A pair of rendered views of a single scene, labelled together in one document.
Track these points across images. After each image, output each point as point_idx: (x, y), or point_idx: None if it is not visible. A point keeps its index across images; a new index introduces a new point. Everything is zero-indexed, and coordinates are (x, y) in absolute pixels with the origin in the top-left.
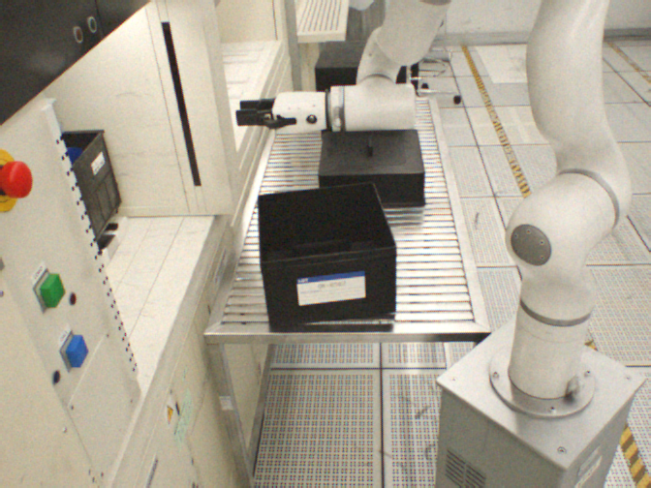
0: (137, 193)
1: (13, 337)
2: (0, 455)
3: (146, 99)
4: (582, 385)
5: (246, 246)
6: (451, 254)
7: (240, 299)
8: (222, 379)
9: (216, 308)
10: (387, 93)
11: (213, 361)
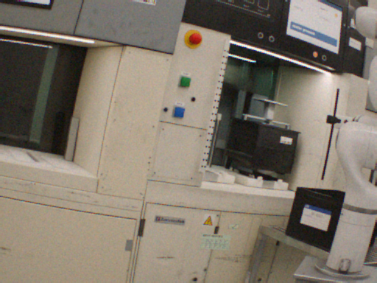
0: (301, 177)
1: (160, 74)
2: (129, 94)
3: (322, 124)
4: (345, 264)
5: None
6: None
7: None
8: (253, 259)
9: (278, 225)
10: (375, 119)
11: (255, 245)
